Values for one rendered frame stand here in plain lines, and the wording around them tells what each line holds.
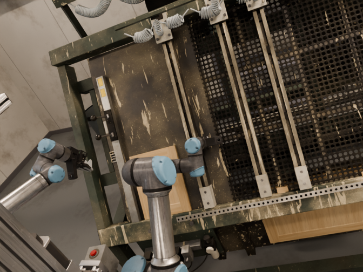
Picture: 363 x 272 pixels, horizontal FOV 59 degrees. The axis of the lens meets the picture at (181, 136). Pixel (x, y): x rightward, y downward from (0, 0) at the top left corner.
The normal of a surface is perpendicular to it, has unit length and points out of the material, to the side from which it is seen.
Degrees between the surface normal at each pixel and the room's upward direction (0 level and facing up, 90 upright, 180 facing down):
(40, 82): 90
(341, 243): 0
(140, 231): 55
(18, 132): 90
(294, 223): 90
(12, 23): 90
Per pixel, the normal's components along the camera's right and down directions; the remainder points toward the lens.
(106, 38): -0.27, 0.04
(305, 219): -0.08, 0.58
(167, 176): 0.86, -0.23
